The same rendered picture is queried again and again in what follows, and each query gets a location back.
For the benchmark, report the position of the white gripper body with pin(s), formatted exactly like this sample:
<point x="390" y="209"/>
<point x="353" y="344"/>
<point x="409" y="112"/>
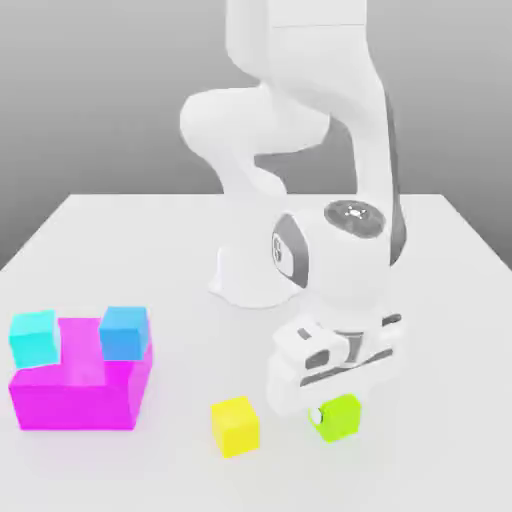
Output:
<point x="296" y="390"/>

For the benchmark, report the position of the small lime green cube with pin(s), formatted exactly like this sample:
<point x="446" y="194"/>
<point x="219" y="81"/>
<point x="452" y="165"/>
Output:
<point x="340" y="418"/>

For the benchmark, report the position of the small blue cube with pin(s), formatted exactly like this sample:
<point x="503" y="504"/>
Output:
<point x="123" y="334"/>

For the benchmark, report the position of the small cyan cube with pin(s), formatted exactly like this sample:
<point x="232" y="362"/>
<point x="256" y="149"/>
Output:
<point x="34" y="338"/>

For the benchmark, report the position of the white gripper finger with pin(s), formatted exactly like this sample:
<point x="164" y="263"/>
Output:
<point x="316" y="416"/>

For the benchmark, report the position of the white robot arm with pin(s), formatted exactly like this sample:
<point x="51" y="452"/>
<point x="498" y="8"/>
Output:
<point x="304" y="100"/>

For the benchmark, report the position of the large magenta box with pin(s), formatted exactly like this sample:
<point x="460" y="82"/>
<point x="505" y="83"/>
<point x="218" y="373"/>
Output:
<point x="80" y="392"/>

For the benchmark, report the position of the small yellow cube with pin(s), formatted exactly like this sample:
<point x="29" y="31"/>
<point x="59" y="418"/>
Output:
<point x="235" y="427"/>

